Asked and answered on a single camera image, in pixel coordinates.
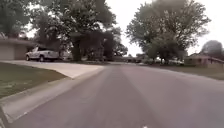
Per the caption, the grey asphalt road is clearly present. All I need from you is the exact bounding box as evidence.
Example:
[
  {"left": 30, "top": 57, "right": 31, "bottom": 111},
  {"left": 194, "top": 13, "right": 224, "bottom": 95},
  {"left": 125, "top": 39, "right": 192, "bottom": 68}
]
[{"left": 7, "top": 63, "right": 224, "bottom": 128}]

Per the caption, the pale concrete driveway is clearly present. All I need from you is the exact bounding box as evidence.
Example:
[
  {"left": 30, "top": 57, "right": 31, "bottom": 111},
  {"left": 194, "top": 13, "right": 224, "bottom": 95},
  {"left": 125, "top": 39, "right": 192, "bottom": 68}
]
[{"left": 2, "top": 59, "right": 105, "bottom": 80}]

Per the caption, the large dark tree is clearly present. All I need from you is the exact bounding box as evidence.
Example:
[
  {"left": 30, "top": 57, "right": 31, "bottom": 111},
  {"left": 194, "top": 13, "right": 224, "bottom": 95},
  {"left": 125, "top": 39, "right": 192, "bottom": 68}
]
[{"left": 31, "top": 0, "right": 129, "bottom": 62}]

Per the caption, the large green tree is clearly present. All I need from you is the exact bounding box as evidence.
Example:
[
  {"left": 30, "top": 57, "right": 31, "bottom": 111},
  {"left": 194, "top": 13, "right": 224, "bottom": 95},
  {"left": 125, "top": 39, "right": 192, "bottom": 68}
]
[{"left": 125, "top": 0, "right": 212, "bottom": 64}]

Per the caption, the white pickup truck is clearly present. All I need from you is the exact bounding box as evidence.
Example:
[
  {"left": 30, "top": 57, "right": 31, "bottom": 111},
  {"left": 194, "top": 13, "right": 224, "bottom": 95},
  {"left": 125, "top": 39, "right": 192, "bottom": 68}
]
[{"left": 25, "top": 46, "right": 60, "bottom": 63}]

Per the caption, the grass verge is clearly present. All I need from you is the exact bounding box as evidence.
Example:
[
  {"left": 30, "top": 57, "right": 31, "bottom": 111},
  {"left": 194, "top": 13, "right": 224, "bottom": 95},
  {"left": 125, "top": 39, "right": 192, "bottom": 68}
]
[{"left": 146, "top": 63, "right": 224, "bottom": 81}]

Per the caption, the pale concrete kerb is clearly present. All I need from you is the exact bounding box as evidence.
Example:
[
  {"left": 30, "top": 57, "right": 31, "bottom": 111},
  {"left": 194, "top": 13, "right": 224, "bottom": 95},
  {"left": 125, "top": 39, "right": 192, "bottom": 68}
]
[{"left": 0, "top": 66, "right": 105, "bottom": 124}]

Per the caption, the brown low house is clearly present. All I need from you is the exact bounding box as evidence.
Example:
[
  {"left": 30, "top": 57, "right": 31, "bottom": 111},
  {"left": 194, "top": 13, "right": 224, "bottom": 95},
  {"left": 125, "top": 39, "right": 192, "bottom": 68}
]
[{"left": 183, "top": 53, "right": 224, "bottom": 69}]

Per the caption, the green grass lawn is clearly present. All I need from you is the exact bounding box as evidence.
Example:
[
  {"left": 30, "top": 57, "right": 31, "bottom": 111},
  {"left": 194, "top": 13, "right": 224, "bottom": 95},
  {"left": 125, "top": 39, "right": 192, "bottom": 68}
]
[{"left": 0, "top": 62, "right": 68, "bottom": 100}]

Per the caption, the low house with garage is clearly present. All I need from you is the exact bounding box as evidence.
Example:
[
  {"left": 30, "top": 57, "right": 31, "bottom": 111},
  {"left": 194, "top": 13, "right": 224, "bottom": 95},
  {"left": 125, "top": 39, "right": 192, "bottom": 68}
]
[{"left": 0, "top": 35, "right": 38, "bottom": 61}]

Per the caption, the round distant tree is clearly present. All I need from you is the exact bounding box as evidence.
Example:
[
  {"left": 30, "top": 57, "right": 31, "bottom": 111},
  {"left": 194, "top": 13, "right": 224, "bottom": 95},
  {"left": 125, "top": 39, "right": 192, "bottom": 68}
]
[{"left": 200, "top": 39, "right": 224, "bottom": 61}]

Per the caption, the tall tree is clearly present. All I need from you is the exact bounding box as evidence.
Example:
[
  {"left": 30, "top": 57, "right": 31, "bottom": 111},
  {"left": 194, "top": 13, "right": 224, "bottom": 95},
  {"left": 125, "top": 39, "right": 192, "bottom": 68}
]
[{"left": 0, "top": 0, "right": 34, "bottom": 39}]

